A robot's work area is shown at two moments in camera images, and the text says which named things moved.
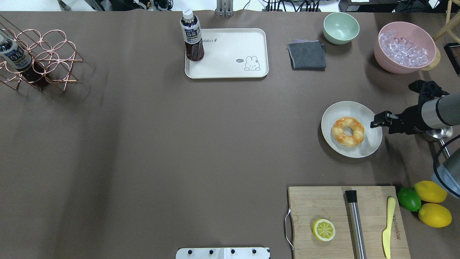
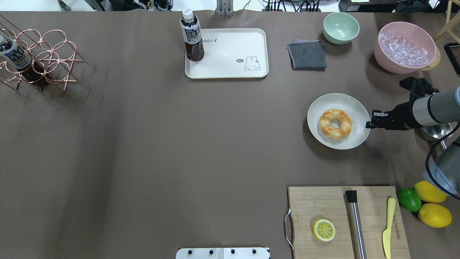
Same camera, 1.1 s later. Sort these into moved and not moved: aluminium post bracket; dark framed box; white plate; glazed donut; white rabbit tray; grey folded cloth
Moved: glazed donut; white plate
Not moved: white rabbit tray; aluminium post bracket; dark framed box; grey folded cloth
